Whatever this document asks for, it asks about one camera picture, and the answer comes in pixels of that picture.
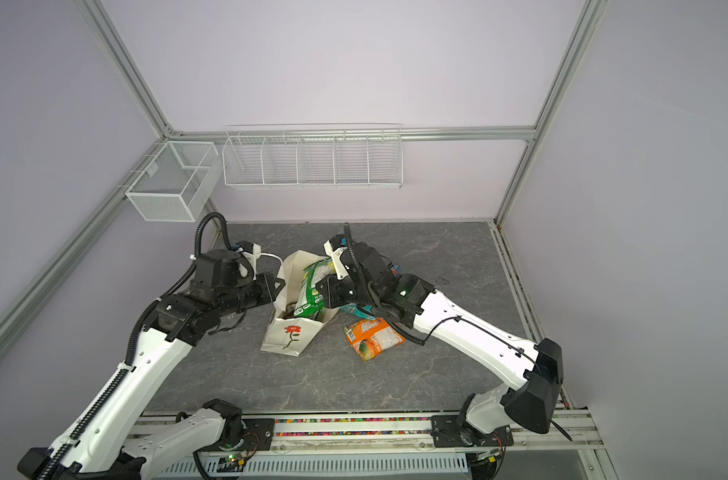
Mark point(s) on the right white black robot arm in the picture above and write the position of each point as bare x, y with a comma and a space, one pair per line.
532, 373

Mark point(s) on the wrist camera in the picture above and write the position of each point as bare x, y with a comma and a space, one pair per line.
334, 249
250, 251

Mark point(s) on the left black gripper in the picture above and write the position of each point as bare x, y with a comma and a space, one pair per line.
269, 289

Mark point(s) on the white flower paper bag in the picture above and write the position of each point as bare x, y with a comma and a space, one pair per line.
286, 334

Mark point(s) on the orange snack packet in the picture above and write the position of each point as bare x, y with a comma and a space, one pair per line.
370, 338

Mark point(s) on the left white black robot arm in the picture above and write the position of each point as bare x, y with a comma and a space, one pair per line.
148, 361

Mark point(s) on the green snack packet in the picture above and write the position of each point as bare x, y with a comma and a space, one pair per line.
310, 301

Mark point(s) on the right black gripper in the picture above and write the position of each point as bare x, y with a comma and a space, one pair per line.
327, 288

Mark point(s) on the white mesh box basket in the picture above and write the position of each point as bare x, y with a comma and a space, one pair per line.
177, 182

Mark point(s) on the teal snack packet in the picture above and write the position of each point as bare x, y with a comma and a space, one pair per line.
360, 311

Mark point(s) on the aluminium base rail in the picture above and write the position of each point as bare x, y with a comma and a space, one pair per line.
316, 438

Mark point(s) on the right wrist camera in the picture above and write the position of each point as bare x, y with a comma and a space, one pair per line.
334, 249

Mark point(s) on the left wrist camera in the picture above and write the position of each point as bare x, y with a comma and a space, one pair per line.
250, 251

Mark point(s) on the white wire shelf basket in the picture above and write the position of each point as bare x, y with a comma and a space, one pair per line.
313, 155

